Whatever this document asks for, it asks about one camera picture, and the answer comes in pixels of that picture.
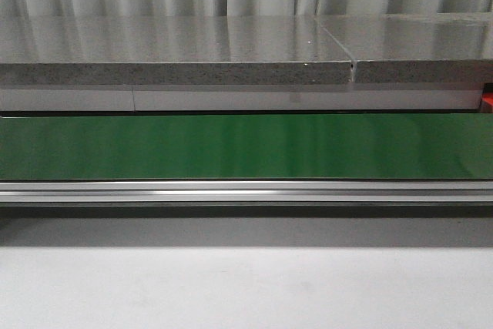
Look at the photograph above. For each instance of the green conveyor belt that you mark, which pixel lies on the green conveyor belt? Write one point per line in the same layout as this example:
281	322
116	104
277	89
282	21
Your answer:
251	146

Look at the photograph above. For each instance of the aluminium conveyor side rail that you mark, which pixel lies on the aluminium conveyor side rail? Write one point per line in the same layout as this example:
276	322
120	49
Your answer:
440	192

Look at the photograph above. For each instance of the grey speckled stone slab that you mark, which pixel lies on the grey speckled stone slab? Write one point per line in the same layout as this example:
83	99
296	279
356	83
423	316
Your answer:
144	50

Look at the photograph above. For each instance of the red object at edge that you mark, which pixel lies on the red object at edge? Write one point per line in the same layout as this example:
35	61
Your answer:
486	105

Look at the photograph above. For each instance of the white cabinet panel under slab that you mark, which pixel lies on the white cabinet panel under slab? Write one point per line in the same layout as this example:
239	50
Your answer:
141	98

